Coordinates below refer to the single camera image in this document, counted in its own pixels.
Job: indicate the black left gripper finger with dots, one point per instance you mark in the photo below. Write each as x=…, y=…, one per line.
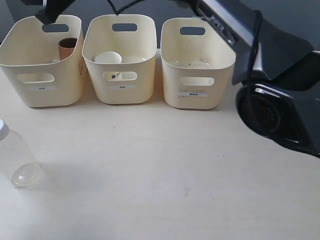
x=51, y=9

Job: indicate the brown wooden cup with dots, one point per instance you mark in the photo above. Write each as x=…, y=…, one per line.
x=66, y=47

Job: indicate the white paper cup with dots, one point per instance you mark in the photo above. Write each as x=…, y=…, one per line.
x=110, y=57

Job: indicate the clear plastic bottle white cap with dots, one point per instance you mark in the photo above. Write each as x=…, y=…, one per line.
x=17, y=162

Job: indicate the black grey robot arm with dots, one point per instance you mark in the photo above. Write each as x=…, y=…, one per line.
x=279, y=72

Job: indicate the left cream plastic bin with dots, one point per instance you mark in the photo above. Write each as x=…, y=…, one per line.
x=29, y=58

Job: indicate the cream plastic bin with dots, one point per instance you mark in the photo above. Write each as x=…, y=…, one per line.
x=134, y=37
x=29, y=58
x=197, y=64

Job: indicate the middle cream plastic bin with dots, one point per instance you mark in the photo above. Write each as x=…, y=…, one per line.
x=134, y=37

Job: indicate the right cream plastic bin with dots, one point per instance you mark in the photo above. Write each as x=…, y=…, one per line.
x=197, y=64

